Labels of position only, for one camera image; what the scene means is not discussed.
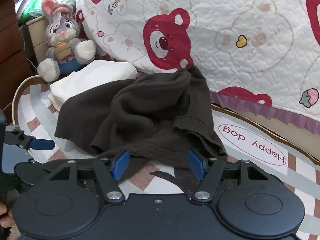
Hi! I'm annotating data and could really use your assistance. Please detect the green plastic bag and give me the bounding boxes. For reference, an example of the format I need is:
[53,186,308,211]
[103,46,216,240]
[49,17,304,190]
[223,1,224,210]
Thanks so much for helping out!
[16,0,76,22]

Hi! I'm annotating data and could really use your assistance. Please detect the dark brown knit sweater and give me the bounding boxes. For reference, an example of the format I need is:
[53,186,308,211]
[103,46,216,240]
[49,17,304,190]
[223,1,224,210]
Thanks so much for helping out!
[54,65,228,171]

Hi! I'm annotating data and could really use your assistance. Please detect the beige drawer nightstand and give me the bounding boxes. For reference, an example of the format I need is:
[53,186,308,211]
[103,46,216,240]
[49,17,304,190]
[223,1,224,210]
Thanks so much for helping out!
[26,14,54,68]

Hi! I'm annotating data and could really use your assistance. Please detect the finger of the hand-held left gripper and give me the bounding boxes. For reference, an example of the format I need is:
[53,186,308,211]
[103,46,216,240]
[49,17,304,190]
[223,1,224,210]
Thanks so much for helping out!
[5,126,56,151]

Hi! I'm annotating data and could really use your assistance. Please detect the white red bear print quilt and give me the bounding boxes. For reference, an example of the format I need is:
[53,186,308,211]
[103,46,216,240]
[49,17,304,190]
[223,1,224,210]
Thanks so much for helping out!
[74,0,320,128]

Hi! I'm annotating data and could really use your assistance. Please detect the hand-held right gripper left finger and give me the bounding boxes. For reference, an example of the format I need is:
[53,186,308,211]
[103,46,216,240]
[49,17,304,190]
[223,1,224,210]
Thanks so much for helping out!
[48,150,131,204]

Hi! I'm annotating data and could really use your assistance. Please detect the white folded cloth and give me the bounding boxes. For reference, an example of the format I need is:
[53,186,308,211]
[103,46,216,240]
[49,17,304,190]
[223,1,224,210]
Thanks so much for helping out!
[49,60,139,112]

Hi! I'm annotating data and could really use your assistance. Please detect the grey bunny plush toy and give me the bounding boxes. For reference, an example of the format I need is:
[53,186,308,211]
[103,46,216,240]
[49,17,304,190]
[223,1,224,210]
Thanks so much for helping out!
[37,0,97,83]

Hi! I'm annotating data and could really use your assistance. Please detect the person's left hand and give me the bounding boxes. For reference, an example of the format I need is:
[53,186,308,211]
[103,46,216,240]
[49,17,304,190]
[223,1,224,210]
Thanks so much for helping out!
[0,203,13,228]

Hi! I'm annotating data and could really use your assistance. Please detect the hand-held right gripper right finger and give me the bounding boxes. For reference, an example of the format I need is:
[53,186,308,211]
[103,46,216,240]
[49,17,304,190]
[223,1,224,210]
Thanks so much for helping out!
[188,150,270,203]

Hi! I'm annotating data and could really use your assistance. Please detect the brown wooden cabinet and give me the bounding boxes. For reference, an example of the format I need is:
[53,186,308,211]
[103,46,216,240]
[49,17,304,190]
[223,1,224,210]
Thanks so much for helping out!
[0,0,33,126]

